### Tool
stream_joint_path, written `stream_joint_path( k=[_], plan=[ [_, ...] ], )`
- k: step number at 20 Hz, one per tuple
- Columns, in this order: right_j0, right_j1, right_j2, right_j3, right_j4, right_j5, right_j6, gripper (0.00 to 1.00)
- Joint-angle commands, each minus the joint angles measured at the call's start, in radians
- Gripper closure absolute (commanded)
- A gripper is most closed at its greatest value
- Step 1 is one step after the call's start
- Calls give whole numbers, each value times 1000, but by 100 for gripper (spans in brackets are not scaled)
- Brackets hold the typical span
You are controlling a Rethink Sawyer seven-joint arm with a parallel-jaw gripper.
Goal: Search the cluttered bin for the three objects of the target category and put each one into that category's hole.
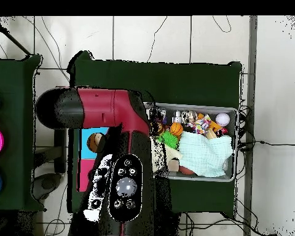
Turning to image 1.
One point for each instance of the orange toy basketball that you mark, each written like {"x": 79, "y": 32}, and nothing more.
{"x": 176, "y": 128}

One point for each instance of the grey metal bar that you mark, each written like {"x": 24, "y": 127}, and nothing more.
{"x": 252, "y": 73}

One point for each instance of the colourful polka dot cloth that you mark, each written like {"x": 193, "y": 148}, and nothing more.
{"x": 200, "y": 125}

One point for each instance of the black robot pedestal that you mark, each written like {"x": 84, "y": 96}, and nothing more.
{"x": 167, "y": 225}

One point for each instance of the mint green waffle cloth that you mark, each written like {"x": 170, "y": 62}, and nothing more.
{"x": 204, "y": 154}

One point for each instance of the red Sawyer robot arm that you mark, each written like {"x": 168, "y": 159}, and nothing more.
{"x": 98, "y": 108}

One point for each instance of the shallow mesh bin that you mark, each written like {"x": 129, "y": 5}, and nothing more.
{"x": 226, "y": 109}

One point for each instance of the wooden box with three holes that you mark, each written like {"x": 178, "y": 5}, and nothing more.
{"x": 87, "y": 150}

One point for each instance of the green spiky rubber ball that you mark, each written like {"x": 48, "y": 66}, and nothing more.
{"x": 169, "y": 140}

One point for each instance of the hamburger toy ball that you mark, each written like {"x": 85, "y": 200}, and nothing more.
{"x": 159, "y": 127}

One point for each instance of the cream waffle cloth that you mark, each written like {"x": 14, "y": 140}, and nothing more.
{"x": 174, "y": 154}

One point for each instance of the black tripod leg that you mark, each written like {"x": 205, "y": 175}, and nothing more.
{"x": 14, "y": 41}

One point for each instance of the dark green tablecloth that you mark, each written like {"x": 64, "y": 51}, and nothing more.
{"x": 186, "y": 81}
{"x": 14, "y": 98}

